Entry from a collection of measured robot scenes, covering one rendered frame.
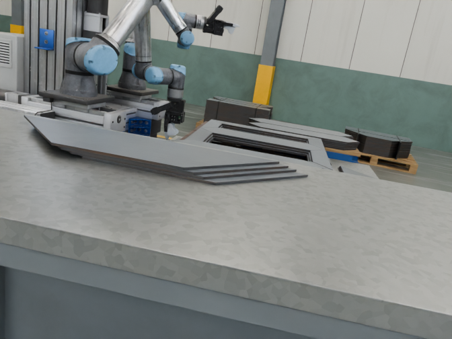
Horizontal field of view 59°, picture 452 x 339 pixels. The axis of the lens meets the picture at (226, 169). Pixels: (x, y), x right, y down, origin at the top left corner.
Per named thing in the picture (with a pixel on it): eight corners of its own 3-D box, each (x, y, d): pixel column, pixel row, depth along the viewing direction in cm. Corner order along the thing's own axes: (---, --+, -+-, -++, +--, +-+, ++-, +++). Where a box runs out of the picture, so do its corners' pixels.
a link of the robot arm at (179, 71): (165, 62, 186) (179, 64, 192) (163, 87, 189) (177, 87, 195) (175, 65, 181) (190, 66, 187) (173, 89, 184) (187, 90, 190)
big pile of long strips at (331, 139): (352, 142, 303) (354, 134, 301) (360, 153, 265) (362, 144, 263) (248, 123, 311) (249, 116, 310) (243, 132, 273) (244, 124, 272)
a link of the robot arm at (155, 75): (139, 81, 183) (159, 83, 191) (153, 85, 176) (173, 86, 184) (140, 64, 181) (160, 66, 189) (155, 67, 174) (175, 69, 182)
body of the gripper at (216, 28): (221, 34, 236) (201, 31, 233) (224, 19, 232) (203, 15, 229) (223, 36, 229) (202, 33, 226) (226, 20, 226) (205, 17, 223)
